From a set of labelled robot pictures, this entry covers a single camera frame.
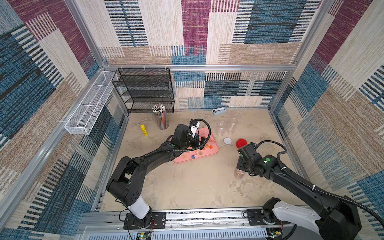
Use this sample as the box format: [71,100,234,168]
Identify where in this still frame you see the patterned lid candy jar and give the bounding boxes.
[234,169,246,179]

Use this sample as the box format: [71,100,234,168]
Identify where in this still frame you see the red jar lid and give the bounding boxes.
[236,139,248,149]

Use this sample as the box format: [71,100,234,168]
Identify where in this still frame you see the clear candy jar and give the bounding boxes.
[216,121,226,137]

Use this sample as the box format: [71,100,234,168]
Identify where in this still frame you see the white jar lid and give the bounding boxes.
[223,138,233,145]

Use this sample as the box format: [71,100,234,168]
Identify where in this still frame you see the red lid candy jar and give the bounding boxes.
[227,118,238,134]

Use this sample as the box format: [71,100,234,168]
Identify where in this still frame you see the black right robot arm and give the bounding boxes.
[238,143,362,240]

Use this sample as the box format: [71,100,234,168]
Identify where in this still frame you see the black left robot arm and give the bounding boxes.
[106,119,212,228]

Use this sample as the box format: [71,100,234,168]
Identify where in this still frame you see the pink plastic tray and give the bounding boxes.
[173,134,219,163]

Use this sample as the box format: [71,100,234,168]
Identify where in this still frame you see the grey stapler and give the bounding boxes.
[212,107,227,116]

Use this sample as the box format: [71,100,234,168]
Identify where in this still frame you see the black mesh shelf rack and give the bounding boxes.
[112,68,175,114]

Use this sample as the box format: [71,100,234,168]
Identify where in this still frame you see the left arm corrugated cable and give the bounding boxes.
[140,118,212,160]

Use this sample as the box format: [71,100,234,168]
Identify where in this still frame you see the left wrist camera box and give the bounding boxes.
[190,120,200,139]

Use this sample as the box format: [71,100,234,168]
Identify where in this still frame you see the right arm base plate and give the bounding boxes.
[243,209,291,226]

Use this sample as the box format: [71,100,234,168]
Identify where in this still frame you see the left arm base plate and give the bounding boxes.
[124,211,167,230]

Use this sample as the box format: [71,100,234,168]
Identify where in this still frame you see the white mesh wall basket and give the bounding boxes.
[65,71,115,135]

